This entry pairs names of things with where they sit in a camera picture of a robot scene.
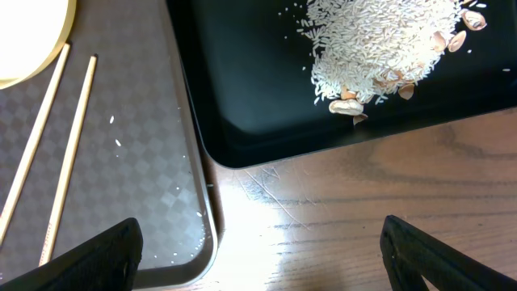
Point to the wooden chopstick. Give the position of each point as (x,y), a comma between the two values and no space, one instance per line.
(68,164)
(33,142)

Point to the dark brown serving tray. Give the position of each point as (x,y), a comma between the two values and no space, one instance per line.
(135,155)

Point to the black waste tray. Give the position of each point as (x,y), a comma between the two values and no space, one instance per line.
(247,72)

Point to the pile of rice waste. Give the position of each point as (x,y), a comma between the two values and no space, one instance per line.
(364,51)

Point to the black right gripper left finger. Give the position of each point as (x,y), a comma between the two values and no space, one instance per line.
(108,261)

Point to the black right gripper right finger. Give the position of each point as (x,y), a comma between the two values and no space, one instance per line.
(412,258)

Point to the yellow plate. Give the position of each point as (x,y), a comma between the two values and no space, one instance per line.
(33,32)

